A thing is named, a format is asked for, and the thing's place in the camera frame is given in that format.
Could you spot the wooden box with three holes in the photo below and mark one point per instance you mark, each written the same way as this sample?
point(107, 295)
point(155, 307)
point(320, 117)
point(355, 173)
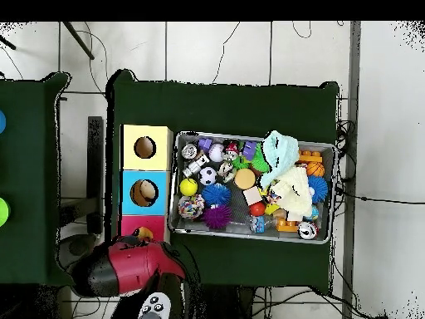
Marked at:
point(145, 193)

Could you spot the mint green knitted cloth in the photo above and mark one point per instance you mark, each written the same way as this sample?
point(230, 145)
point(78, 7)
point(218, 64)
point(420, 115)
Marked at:
point(279, 154)

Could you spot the green disc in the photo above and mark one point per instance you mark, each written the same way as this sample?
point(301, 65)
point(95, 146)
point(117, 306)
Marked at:
point(2, 211)

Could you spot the tan wooden block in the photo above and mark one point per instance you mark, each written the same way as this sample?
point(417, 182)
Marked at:
point(252, 195)

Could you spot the brown plush teddy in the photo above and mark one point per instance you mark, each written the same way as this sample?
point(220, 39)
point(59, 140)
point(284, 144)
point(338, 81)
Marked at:
point(143, 232)

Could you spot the yellow smiley ball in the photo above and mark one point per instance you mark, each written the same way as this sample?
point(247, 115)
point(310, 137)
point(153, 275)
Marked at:
point(188, 187)

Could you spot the purple spiky toy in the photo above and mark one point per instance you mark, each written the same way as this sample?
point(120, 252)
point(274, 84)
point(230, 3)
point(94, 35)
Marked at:
point(217, 216)

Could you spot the silver topped dark can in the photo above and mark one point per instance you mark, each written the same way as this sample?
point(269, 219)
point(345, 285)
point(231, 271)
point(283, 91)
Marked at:
point(307, 230)

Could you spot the small blue spiky ball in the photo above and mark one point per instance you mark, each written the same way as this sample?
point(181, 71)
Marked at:
point(216, 194)

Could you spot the orange toy basketball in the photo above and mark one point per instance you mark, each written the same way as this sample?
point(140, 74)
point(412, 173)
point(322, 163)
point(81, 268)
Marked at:
point(315, 169)

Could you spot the small soccer ball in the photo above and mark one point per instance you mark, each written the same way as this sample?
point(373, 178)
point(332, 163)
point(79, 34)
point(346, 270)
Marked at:
point(208, 175)

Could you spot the blue disc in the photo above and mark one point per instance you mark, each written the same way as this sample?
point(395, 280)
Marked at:
point(1, 121)

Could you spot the dark green table cloth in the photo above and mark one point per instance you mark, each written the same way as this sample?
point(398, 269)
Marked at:
point(219, 106)

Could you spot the cream knitted cloth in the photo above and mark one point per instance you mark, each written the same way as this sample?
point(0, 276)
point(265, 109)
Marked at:
point(292, 193)

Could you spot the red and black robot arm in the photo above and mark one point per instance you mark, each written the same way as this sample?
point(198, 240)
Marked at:
point(129, 269)

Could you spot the green side table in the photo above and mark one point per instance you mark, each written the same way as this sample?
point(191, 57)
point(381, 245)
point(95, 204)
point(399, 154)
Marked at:
point(30, 179)

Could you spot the shallow clear mesh bin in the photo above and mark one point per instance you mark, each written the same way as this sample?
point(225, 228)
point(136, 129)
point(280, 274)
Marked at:
point(252, 232)

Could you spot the tan round wooden disc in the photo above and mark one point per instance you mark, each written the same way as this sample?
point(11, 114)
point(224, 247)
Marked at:
point(244, 178)

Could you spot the black tripod leg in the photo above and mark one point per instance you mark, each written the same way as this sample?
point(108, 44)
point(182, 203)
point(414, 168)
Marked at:
point(78, 40)

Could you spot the large blue toy brick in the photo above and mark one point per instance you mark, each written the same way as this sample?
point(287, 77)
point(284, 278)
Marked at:
point(250, 149)

